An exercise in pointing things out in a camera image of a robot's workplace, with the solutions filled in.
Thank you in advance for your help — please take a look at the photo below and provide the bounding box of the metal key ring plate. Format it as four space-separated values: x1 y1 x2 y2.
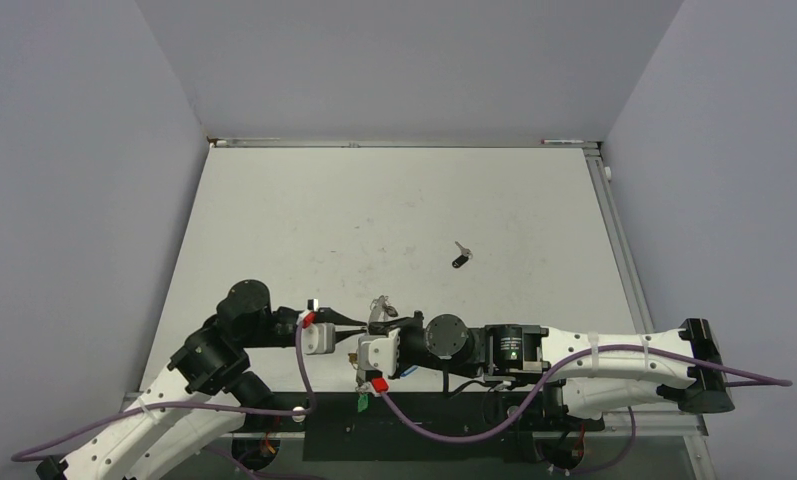
348 295 400 395

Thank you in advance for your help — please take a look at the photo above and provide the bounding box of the green tagged key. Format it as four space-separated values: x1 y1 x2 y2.
356 393 370 413

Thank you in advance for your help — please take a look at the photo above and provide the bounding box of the black tagged key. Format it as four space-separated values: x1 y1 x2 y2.
451 241 473 269

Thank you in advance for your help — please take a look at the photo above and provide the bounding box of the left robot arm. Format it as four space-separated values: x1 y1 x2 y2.
36 279 366 479

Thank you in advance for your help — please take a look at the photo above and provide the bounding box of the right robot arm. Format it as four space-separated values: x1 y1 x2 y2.
357 314 735 428

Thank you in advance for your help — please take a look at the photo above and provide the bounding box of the red white marker pen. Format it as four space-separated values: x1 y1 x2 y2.
541 139 586 146

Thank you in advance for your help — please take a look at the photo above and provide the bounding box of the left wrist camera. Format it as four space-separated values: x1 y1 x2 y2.
298 299 337 355

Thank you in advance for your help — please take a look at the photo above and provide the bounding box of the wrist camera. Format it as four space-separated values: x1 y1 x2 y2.
356 329 400 396
298 299 337 355

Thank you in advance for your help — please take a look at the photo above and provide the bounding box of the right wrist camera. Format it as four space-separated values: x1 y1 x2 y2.
356 329 400 396

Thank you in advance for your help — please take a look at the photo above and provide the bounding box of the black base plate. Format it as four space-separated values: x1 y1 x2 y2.
225 392 605 469

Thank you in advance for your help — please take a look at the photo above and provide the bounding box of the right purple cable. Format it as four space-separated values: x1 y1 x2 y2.
379 344 793 477

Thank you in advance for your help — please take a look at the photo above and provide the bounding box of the aluminium frame rail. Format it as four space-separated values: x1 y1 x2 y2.
584 142 707 437

